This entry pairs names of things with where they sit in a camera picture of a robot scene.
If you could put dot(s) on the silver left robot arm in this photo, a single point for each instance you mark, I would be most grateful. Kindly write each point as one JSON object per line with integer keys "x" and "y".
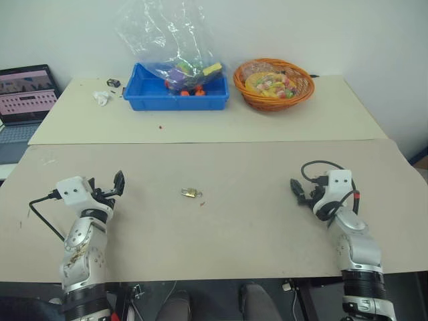
{"x": 83, "y": 247}

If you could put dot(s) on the blue plastic bin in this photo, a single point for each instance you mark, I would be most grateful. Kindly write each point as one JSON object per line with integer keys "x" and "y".
{"x": 147, "y": 97}

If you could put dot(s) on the small black box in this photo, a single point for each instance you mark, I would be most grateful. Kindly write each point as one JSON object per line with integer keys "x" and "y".
{"x": 113, "y": 82}

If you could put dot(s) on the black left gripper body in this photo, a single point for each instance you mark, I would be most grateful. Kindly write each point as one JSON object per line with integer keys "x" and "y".
{"x": 105, "y": 196}

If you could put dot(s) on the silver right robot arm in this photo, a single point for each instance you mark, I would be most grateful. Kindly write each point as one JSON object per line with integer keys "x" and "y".
{"x": 361, "y": 247}

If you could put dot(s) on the yellow sponge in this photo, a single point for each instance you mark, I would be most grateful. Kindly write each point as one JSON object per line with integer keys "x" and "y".
{"x": 213, "y": 69}

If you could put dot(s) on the clear plastic bag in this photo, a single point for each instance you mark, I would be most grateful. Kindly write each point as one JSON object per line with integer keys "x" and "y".
{"x": 157, "y": 30}

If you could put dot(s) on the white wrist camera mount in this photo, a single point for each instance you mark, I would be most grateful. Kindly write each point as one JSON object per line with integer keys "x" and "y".
{"x": 339, "y": 187}
{"x": 72, "y": 194}

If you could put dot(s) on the small brass padlock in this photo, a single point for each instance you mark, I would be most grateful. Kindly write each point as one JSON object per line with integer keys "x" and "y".
{"x": 189, "y": 192}

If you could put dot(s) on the crumpled white tissue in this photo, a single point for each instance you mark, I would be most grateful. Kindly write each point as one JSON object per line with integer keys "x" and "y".
{"x": 101, "y": 98}

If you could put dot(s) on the orange woven basket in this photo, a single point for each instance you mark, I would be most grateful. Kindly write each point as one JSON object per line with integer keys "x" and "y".
{"x": 264, "y": 102}

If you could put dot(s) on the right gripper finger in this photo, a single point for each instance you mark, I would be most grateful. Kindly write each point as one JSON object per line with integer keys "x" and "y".
{"x": 296, "y": 190}
{"x": 316, "y": 191}

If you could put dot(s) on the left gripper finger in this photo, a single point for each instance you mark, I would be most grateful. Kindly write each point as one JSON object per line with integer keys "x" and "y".
{"x": 92, "y": 184}
{"x": 120, "y": 182}

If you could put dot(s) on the dark rounded shape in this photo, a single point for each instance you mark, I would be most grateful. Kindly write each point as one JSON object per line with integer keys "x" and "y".
{"x": 261, "y": 302}
{"x": 174, "y": 306}

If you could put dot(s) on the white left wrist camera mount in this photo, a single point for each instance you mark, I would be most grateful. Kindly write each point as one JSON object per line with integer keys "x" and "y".
{"x": 72, "y": 194}

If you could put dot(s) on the yellow plate of toy food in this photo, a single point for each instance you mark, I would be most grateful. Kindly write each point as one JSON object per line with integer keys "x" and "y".
{"x": 267, "y": 86}

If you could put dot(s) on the purple toy block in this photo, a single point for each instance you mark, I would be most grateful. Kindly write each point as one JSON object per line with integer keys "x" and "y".
{"x": 177, "y": 77}

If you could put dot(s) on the black table frame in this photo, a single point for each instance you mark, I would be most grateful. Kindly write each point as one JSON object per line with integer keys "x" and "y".
{"x": 311, "y": 301}

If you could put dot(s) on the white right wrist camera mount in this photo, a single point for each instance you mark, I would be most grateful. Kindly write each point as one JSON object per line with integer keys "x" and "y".
{"x": 339, "y": 187}

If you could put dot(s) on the open grey laptop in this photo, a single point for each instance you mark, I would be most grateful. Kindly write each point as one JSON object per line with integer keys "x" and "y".
{"x": 25, "y": 93}

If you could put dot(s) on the orange toy piece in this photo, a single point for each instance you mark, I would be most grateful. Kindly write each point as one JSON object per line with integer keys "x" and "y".
{"x": 200, "y": 91}
{"x": 184, "y": 93}

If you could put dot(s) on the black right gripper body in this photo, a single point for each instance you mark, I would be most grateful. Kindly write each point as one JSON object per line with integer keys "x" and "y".
{"x": 309, "y": 198}

